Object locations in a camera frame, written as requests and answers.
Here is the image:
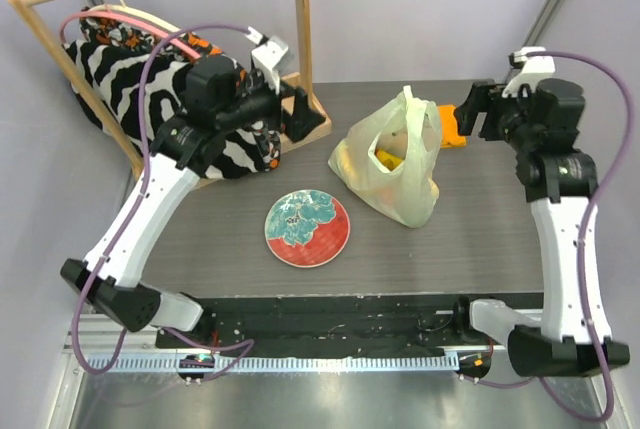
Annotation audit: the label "orange patterned garment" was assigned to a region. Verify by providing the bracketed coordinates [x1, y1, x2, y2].
[78, 13, 281, 173]

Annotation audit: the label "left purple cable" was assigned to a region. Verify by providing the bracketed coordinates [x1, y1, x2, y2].
[72, 23, 257, 383]

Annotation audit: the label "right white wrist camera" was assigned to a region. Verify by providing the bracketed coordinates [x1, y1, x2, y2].
[501, 46, 556, 98]

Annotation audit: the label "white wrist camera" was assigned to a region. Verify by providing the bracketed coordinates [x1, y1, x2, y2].
[246, 27, 293, 94]
[501, 46, 556, 98]

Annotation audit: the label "pink clothes hanger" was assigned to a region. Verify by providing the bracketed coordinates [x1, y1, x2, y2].
[58, 10, 210, 62]

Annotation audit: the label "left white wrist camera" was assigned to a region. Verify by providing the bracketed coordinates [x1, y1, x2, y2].
[246, 27, 293, 94]

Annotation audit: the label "cream clothes hanger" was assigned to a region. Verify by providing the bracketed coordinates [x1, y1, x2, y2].
[83, 4, 179, 33]

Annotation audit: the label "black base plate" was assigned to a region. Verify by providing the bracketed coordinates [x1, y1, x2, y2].
[154, 292, 546, 358]

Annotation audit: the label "fake yellow bananas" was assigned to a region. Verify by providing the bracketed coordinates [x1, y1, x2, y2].
[375, 149, 404, 172]

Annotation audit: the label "slotted cable duct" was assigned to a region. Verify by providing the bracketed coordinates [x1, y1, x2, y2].
[111, 351, 459, 374]

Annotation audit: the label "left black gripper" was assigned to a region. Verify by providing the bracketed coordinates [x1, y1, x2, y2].
[215, 68, 324, 141]

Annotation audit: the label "red and teal plate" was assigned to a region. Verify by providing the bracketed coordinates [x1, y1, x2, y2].
[264, 189, 351, 269]

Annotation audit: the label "orange folded cloth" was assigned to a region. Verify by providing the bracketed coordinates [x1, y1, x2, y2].
[438, 105, 467, 148]

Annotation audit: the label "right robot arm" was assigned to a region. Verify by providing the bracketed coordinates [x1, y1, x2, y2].
[451, 78, 630, 377]

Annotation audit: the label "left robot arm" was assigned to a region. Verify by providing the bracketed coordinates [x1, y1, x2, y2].
[61, 56, 326, 348]

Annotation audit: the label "pale yellow plastic bag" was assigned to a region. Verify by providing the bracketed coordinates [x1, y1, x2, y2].
[328, 85, 442, 228]

